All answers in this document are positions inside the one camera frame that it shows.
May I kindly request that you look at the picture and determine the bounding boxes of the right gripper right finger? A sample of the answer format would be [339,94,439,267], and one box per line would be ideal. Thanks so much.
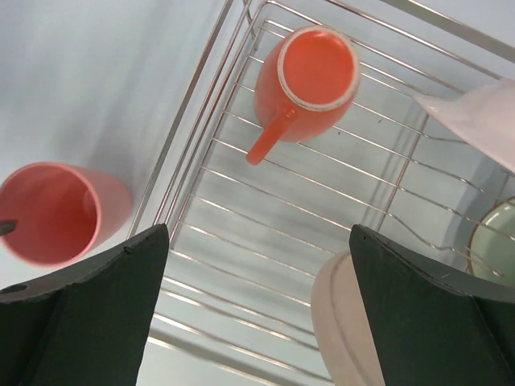
[349,224,514,385]

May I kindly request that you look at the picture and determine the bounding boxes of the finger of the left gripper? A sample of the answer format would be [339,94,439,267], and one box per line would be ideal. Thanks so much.
[0,220,18,236]

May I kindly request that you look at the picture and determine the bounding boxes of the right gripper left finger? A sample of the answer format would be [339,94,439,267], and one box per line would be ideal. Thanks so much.
[1,224,169,385]

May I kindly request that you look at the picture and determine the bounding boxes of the pink plastic cup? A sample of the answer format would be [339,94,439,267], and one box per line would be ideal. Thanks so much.
[1,162,133,267]

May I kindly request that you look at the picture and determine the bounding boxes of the pink cream branch plate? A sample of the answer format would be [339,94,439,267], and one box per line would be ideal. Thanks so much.
[311,252,385,385]

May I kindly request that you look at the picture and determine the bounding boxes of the green ceramic bowl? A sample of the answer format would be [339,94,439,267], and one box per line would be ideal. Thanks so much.
[468,197,514,288]

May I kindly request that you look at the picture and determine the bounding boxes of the metal wire dish rack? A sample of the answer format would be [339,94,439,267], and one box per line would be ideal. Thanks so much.
[130,1,514,385]

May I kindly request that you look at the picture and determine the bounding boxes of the white deep plate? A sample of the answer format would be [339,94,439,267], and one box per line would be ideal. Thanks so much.
[414,78,514,172]

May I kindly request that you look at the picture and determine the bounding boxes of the orange mug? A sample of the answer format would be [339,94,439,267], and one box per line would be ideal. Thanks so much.
[246,25,361,165]

